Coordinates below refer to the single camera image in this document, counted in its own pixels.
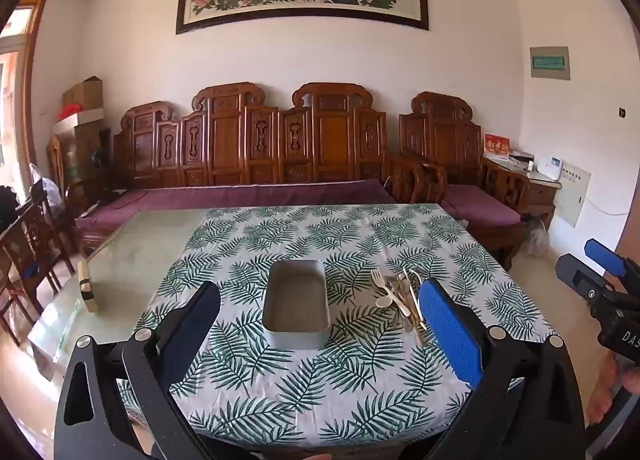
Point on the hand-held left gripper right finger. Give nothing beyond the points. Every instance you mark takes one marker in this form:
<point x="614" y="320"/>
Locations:
<point x="447" y="325"/>

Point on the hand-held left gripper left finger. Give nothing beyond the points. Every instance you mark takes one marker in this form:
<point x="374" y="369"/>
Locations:
<point x="196" y="325"/>

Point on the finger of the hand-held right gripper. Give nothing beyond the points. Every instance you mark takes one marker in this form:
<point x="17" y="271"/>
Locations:
<point x="580" y="277"/>
<point x="605" y="255"/>

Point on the brown wooden chopstick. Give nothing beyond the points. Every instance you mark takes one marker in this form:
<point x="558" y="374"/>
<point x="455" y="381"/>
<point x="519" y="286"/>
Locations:
<point x="410" y="290"/>
<point x="419" y="312"/>

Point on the large white plastic spoon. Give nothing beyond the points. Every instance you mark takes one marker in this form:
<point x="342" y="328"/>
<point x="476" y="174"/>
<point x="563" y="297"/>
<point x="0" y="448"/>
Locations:
<point x="386" y="301"/>

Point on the white plastic fork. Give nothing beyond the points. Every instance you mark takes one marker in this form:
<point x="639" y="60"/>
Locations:
<point x="378" y="278"/>

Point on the rectangular metal tray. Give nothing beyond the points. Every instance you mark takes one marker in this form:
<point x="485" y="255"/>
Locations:
<point x="295" y="300"/>

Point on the person's right hand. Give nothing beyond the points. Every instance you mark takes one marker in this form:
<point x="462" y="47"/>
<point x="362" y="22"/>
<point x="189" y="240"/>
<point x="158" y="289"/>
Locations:
<point x="602" y="390"/>

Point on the grey bag on floor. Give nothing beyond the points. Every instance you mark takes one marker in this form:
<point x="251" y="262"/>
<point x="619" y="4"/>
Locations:
<point x="536" y="237"/>

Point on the grey metal panel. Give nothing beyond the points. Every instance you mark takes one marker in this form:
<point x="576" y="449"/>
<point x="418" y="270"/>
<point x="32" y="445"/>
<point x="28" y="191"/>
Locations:
<point x="572" y="195"/>

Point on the wooden side table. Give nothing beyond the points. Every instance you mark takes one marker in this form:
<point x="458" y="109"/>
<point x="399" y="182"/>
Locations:
<point x="542" y="195"/>

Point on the white desktop device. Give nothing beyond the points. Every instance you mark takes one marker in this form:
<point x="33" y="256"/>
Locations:
<point x="547" y="168"/>

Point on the purple armchair cushion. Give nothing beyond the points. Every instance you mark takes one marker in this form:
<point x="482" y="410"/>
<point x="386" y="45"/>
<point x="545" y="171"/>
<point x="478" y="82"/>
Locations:
<point x="480" y="205"/>

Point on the green leaf print tablecloth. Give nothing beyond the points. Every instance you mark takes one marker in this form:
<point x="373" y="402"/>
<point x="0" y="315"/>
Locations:
<point x="310" y="390"/>

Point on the red card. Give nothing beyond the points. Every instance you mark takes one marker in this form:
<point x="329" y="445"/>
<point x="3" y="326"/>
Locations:
<point x="497" y="146"/>

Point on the wooden dining chair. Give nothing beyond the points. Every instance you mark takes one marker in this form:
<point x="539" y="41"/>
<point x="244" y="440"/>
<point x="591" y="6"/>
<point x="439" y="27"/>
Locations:
<point x="30" y="255"/>

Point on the carved wooden armchair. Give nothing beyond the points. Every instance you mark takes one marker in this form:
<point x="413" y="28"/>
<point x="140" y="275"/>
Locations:
<point x="445" y="140"/>

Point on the carved wooden sofa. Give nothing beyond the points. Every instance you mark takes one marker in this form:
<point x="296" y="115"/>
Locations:
<point x="250" y="140"/>

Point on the white plastic bag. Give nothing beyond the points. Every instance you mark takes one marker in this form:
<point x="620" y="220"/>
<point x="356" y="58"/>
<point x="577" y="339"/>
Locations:
<point x="47" y="185"/>

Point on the white cardboard box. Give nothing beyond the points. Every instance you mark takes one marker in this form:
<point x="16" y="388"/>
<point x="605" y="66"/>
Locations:
<point x="80" y="123"/>

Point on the brown cardboard box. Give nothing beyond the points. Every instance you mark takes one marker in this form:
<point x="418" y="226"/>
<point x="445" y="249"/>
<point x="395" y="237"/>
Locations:
<point x="85" y="93"/>

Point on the wall box with green label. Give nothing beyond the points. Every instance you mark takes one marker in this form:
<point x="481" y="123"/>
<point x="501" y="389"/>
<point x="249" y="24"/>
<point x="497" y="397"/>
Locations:
<point x="550" y="63"/>

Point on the wooden door frame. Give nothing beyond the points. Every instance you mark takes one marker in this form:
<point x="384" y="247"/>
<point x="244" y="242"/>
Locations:
<point x="35" y="65"/>

